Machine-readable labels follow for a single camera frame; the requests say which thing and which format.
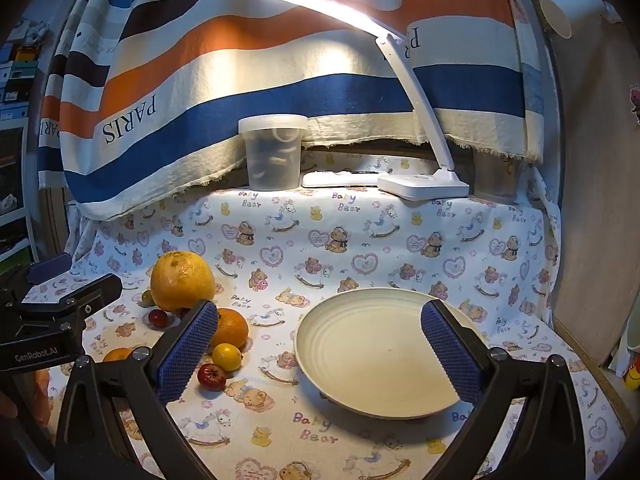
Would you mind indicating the bear printed cloth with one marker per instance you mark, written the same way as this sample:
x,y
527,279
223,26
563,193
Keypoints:
x,y
350,240

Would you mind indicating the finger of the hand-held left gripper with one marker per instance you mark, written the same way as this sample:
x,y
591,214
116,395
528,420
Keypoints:
x,y
47,266
95,291

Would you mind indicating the translucent plastic cup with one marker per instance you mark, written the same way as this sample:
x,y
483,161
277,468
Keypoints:
x,y
495,180

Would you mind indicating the small green fruit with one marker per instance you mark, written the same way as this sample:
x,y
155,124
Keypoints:
x,y
146,298

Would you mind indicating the red cherry tomato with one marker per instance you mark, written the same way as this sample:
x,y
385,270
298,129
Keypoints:
x,y
157,318

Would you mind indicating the white cone lamp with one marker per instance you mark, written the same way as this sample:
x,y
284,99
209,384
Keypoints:
x,y
565,12

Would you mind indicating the white desk lamp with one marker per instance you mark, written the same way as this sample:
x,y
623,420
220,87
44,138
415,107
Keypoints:
x,y
425,185

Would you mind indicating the striped cloth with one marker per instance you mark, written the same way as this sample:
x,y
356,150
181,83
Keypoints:
x,y
300,90

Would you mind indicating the person's left hand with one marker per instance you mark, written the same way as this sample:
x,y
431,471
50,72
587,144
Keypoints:
x,y
41,395

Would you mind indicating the white remote control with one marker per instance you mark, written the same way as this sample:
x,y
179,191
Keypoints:
x,y
340,178

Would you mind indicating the cartoon sticker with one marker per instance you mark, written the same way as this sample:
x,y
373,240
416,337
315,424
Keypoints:
x,y
636,102

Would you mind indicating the round wooden board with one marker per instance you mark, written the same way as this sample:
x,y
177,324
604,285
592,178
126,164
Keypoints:
x,y
595,185

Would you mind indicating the yellow toy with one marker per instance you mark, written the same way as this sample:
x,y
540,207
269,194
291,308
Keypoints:
x,y
632,372

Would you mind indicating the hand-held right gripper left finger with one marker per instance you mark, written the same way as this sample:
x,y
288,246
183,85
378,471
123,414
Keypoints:
x,y
187,350

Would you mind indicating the large yellow grapefruit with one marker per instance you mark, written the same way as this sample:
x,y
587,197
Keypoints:
x,y
182,282

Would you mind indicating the orange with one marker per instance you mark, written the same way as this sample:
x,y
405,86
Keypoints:
x,y
119,355
232,330

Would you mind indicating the cream plate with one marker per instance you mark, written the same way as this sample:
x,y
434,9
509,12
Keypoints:
x,y
370,355

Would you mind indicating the shelf of boxes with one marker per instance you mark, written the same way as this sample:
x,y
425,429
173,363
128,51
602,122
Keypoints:
x,y
15,85

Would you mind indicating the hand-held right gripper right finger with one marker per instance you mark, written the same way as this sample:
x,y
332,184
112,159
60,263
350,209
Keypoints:
x,y
450,355

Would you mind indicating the small yellow citrus fruit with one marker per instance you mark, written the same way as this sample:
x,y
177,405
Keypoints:
x,y
227,356

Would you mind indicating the clear plastic container with lid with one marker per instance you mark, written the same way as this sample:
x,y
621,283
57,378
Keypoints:
x,y
272,155

